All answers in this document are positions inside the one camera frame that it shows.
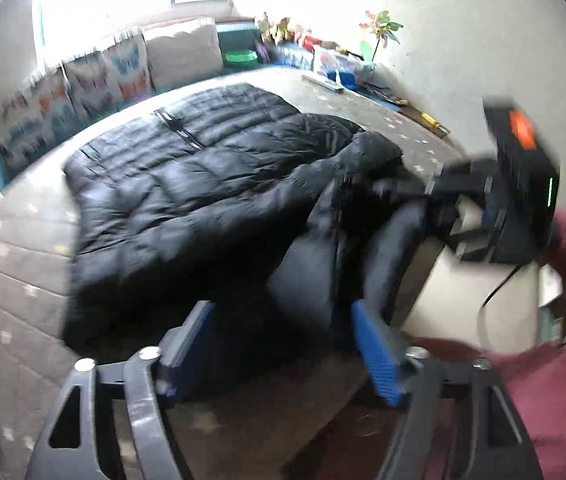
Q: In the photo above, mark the green plastic basin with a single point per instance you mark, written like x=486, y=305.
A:
x=239, y=58

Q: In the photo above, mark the red box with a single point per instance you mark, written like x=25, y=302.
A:
x=309, y=41

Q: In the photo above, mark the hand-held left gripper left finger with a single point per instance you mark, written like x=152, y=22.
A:
x=190, y=352

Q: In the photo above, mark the teal headboard cushion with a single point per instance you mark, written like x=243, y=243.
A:
x=235, y=35

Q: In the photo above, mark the blue box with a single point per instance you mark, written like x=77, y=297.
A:
x=342, y=79

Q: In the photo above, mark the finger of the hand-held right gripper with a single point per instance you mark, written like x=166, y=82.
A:
x=448, y=182
x=475, y=245

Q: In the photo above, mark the clear plastic bag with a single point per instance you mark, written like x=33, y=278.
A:
x=345, y=60

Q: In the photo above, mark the white flat strip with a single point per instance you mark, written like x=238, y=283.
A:
x=322, y=82

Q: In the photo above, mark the white pillow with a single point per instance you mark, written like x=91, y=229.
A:
x=183, y=50

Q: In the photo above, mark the green dressed plush doll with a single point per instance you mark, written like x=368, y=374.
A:
x=283, y=30

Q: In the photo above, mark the person's maroon clothing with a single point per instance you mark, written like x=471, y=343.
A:
x=523, y=410

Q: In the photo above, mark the black puffer jacket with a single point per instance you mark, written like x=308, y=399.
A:
x=203, y=185

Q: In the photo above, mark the butterfly print pillow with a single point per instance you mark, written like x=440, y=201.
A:
x=28, y=120
x=108, y=70

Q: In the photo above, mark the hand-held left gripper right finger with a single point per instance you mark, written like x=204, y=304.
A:
x=378, y=355

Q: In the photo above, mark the grey star quilted bed mat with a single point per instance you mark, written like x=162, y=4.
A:
x=13, y=285

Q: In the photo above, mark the colourful pinwheel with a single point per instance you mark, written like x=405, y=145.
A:
x=380, y=27

